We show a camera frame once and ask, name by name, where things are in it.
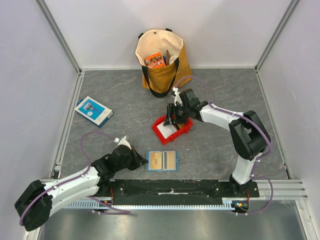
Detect brown tote bag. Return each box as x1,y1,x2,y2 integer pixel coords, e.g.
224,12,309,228
135,28,192,98

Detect gold credit card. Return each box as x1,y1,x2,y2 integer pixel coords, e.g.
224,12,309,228
149,151,163,170
162,151,176,170

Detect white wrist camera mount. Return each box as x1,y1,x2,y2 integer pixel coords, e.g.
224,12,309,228
113,136,132,150
170,87,183,106

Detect blue white razor box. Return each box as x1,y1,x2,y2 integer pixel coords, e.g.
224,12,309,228
74,96,114,128

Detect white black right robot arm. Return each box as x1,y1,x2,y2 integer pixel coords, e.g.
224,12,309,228
162,87,271,197

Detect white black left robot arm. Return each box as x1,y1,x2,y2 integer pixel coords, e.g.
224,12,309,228
14,144,148,232

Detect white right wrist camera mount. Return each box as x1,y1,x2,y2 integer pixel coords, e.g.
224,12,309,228
170,87,183,106

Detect red plastic bin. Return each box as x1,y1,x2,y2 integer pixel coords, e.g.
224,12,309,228
151,115,194,145

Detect aluminium frame rail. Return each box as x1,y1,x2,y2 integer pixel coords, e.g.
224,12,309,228
256,179,308,200

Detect stack of white cards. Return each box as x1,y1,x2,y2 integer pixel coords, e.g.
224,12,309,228
156,123,177,139

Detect orange snack packet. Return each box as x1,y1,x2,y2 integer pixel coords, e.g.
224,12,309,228
145,52,166,69

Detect brown item in bag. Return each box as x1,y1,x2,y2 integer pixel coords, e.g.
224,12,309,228
165,50,173,66

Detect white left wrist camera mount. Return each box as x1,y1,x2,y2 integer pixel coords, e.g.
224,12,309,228
113,136,132,150

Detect blue leather card holder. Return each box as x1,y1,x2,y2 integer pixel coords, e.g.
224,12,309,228
145,150,180,172

